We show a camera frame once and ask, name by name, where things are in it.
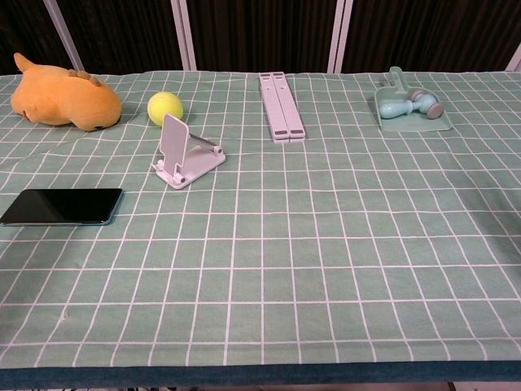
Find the black smartphone with teal edge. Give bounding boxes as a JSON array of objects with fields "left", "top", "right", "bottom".
[{"left": 0, "top": 187, "right": 124, "bottom": 227}]

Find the folded light grey laptop stand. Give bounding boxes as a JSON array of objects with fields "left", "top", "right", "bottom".
[{"left": 259, "top": 72, "right": 307, "bottom": 143}]

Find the white folding phone stand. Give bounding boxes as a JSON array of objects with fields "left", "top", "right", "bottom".
[{"left": 150, "top": 113, "right": 226, "bottom": 191}]

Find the green checkered tablecloth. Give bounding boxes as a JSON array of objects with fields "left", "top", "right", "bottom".
[{"left": 0, "top": 69, "right": 521, "bottom": 384}]

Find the yellow tennis ball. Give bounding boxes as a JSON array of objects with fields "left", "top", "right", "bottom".
[{"left": 147, "top": 91, "right": 184, "bottom": 128}]

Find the black pleated curtain panel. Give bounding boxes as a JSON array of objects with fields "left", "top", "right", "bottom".
[
  {"left": 52, "top": 0, "right": 185, "bottom": 74},
  {"left": 342, "top": 0, "right": 521, "bottom": 74},
  {"left": 185, "top": 0, "right": 339, "bottom": 73},
  {"left": 0, "top": 0, "right": 78, "bottom": 77}
]

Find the green plastic dustpan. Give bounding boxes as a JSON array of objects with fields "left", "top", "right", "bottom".
[{"left": 374, "top": 66, "right": 453, "bottom": 132}]

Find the orange plush toy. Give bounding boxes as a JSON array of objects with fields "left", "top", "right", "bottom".
[{"left": 11, "top": 52, "right": 123, "bottom": 132}]

